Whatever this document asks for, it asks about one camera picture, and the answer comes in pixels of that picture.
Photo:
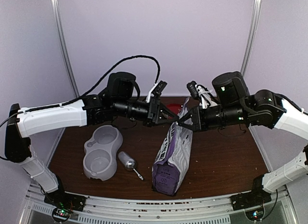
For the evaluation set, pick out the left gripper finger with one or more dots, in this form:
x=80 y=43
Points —
x=168 y=121
x=167 y=113

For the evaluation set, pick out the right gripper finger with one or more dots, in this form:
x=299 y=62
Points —
x=185 y=114
x=187 y=126

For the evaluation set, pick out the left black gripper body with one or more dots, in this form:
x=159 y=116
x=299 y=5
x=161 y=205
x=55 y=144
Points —
x=154 y=104

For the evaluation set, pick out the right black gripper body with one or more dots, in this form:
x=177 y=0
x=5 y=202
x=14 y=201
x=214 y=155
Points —
x=201 y=123

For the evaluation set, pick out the purple puppy food bag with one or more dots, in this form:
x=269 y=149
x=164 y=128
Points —
x=172 y=160

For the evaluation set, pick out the metal food scoop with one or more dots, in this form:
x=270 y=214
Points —
x=129 y=163

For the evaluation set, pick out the grey double pet bowl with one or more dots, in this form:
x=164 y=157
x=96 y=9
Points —
x=99 y=161

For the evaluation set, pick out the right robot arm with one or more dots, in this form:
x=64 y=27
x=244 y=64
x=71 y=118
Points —
x=264 y=108

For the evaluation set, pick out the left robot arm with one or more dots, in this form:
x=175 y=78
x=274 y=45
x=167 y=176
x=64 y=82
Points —
x=115 y=100

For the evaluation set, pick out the red floral saucer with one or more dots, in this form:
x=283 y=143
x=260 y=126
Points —
x=175 y=108

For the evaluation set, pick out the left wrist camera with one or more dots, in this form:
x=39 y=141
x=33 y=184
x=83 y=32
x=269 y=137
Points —
x=156 y=90

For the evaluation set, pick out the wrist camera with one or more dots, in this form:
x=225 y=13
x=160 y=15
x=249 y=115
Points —
x=156 y=90
x=202 y=94

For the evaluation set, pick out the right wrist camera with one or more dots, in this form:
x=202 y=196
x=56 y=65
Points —
x=202 y=94

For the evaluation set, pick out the right aluminium corner post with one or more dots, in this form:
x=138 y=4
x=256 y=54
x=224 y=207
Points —
x=256 y=11

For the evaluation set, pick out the aluminium corner post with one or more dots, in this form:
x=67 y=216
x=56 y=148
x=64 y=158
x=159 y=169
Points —
x=256 y=11
x=63 y=46

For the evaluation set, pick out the aluminium front rail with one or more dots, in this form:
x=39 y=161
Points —
x=211 y=210

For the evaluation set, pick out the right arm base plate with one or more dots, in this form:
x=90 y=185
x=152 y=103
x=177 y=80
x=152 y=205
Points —
x=249 y=199

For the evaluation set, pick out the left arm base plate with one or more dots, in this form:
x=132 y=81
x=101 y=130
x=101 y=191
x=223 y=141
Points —
x=64 y=200

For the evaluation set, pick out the left aluminium corner post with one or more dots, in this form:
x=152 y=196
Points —
x=63 y=46

